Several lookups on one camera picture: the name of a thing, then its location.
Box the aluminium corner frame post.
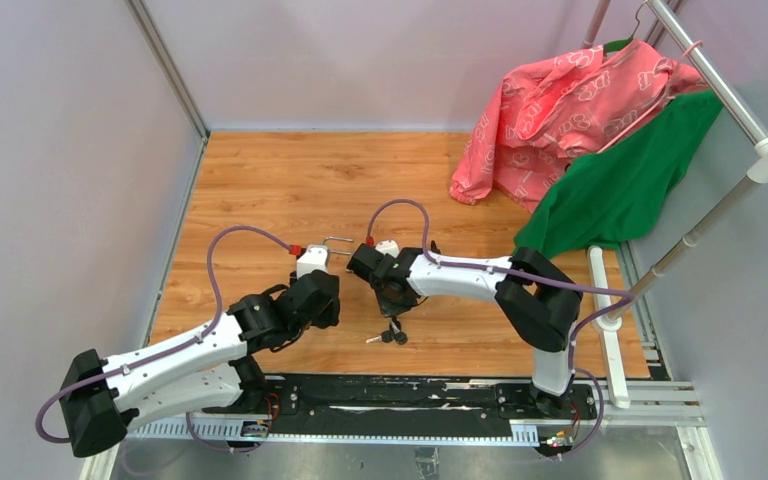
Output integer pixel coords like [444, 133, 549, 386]
[124, 0, 210, 144]

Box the black-headed key bunch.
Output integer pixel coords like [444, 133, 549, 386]
[365, 317, 409, 345]

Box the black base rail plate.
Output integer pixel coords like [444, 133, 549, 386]
[108, 372, 703, 446]

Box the pink patterned garment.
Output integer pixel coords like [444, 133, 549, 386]
[449, 40, 707, 211]

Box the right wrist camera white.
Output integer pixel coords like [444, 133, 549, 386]
[365, 236, 400, 258]

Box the metal clothes rack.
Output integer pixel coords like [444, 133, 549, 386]
[581, 0, 768, 409]

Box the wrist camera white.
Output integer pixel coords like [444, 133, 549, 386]
[290, 244, 330, 283]
[365, 236, 400, 258]

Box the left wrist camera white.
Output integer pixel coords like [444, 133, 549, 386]
[290, 244, 330, 283]

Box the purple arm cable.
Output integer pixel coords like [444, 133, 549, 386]
[34, 225, 296, 455]
[366, 198, 636, 458]

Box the green garment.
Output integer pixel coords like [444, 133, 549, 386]
[514, 91, 723, 258]

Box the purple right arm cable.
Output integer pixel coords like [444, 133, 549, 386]
[366, 198, 636, 458]

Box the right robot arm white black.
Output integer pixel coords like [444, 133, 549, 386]
[347, 243, 583, 418]

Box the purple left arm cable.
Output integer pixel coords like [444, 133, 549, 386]
[34, 225, 296, 455]

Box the brass padlock steel shackle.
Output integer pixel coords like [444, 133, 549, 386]
[321, 236, 355, 256]

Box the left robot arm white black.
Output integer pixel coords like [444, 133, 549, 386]
[58, 270, 340, 458]

